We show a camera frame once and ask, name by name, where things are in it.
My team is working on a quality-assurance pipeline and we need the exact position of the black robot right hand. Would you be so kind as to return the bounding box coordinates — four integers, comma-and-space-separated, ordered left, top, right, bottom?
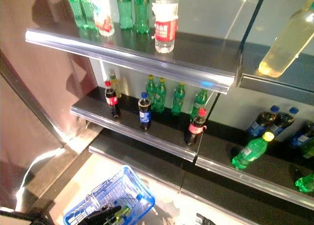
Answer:
195, 213, 216, 225

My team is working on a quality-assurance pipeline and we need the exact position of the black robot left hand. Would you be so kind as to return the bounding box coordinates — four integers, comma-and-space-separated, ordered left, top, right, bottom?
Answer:
80, 205, 122, 225

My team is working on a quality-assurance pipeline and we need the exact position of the blue plastic shopping basket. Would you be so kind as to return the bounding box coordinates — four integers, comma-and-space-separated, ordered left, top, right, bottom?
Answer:
63, 165, 156, 225

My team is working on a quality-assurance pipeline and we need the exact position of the cola bottle red cap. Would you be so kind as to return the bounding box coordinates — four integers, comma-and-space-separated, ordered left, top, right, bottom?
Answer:
104, 80, 121, 118
184, 108, 208, 145

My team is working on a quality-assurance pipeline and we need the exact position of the small yellow tea bottle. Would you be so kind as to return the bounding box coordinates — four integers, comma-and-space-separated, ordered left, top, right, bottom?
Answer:
109, 71, 122, 99

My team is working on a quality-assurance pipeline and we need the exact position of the large yellow tea bottle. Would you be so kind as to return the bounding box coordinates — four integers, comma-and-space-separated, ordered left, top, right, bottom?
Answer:
258, 0, 314, 78

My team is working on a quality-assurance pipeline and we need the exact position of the clear water bottle red label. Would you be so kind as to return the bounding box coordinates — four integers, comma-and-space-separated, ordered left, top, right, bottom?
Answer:
152, 0, 180, 54

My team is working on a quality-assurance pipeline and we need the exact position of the clear bottle red blue label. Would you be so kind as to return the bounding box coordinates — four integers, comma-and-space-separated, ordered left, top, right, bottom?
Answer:
89, 0, 115, 36

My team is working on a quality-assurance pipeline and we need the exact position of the black shelf upright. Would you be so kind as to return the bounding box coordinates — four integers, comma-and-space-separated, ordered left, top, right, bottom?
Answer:
239, 0, 269, 49

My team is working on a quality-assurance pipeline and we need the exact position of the black shelf board clear rail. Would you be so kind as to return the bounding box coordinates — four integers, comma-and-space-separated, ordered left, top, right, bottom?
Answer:
196, 121, 314, 211
25, 21, 240, 95
236, 42, 314, 105
70, 86, 209, 163

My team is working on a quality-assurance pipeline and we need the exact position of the black metal frame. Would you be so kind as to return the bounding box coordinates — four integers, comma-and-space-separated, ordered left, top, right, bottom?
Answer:
0, 206, 50, 225

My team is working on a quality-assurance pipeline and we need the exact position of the white floor cable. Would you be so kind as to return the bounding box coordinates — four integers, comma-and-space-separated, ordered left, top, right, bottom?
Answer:
15, 147, 65, 212

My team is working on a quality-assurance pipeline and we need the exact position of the dark wall post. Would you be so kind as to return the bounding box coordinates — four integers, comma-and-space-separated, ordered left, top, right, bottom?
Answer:
0, 50, 65, 147

